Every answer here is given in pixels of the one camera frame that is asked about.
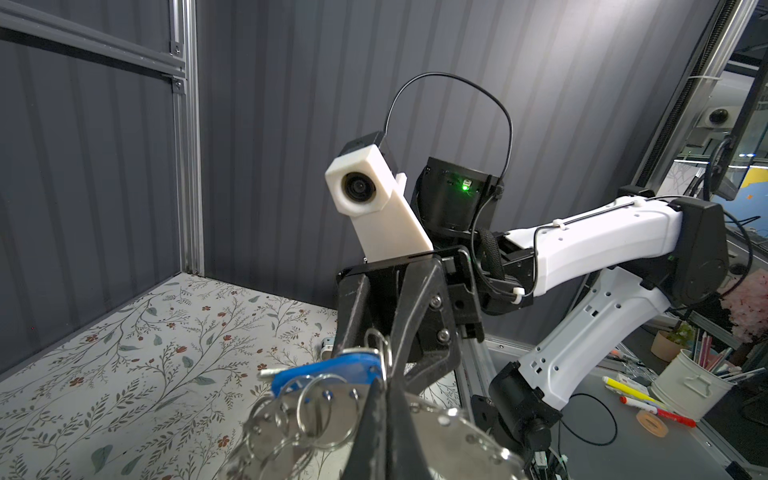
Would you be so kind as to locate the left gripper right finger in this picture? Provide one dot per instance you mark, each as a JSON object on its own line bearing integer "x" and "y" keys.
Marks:
{"x": 404, "y": 456}

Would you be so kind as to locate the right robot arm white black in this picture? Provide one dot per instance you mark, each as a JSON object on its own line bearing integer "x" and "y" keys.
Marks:
{"x": 647, "y": 254}

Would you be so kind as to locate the yellow highlighter pen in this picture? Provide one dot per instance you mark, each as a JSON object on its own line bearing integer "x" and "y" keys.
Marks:
{"x": 623, "y": 388}

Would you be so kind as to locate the red marker pen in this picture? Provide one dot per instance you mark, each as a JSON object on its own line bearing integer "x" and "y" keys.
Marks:
{"x": 657, "y": 411}

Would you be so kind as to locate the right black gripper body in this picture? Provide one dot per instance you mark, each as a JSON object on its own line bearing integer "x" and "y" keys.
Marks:
{"x": 450, "y": 240}

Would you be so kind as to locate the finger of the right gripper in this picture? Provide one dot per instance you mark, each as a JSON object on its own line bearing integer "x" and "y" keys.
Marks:
{"x": 353, "y": 293}
{"x": 423, "y": 337}

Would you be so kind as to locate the large keyring with coloured keys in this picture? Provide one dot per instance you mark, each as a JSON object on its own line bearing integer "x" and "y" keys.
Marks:
{"x": 353, "y": 415}

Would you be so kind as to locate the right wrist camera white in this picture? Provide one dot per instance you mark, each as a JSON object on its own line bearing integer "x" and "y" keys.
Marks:
{"x": 363, "y": 188}

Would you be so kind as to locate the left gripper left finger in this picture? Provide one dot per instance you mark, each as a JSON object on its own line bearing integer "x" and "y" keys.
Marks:
{"x": 367, "y": 459}

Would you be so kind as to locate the white bin outside cell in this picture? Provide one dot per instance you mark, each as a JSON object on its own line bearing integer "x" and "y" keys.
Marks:
{"x": 688, "y": 389}

